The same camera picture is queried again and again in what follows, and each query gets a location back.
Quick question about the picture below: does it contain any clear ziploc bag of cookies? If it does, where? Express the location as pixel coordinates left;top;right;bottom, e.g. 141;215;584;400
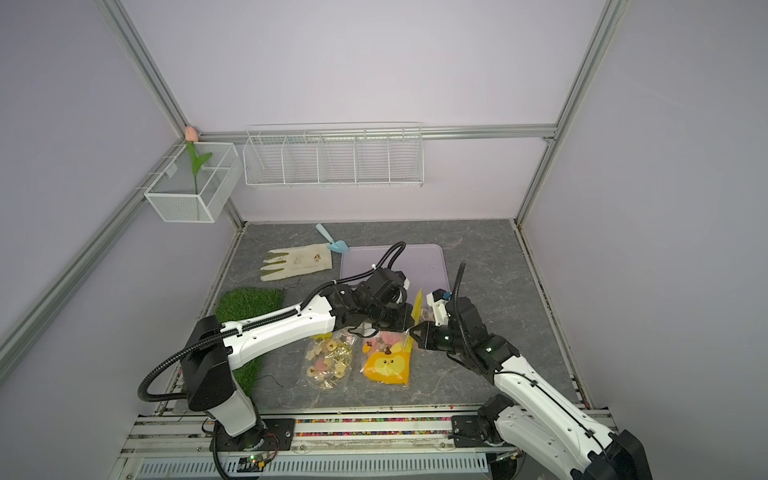
405;290;433;351

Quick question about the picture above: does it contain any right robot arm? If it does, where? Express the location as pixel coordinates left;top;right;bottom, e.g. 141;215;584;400
410;275;652;479

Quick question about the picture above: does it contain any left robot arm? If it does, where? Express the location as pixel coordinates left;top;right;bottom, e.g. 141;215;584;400
137;241;414;437

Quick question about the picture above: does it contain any ziploc bag with yellow toy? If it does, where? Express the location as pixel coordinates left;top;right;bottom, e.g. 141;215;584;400
361;332;413;385

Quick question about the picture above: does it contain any ziploc bag with small cookies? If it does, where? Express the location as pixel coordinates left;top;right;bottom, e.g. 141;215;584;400
304;330;357;390

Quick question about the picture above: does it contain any lilac plastic tray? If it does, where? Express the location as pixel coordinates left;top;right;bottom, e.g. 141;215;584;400
340;244;450;300

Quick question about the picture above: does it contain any light blue garden trowel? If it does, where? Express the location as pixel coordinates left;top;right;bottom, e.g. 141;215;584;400
315;223;350;254

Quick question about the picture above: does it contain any cream gardening glove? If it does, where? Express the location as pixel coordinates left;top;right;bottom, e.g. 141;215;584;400
260;243;333;282

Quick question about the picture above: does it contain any green artificial grass mat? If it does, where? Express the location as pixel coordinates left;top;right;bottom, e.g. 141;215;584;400
213;286;287;398

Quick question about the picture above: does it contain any artificial pink tulip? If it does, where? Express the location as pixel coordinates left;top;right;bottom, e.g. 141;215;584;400
184;126;212;194

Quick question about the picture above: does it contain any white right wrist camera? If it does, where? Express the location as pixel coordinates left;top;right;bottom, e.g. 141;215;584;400
427;289;451;326

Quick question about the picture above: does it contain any white wire wall shelf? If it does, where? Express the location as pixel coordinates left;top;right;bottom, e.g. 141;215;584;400
243;122;425;187

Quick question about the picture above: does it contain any white mesh wall box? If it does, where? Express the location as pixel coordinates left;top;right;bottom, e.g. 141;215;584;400
144;142;244;224

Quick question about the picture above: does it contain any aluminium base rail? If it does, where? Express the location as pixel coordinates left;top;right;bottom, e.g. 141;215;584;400
107;403;631;480

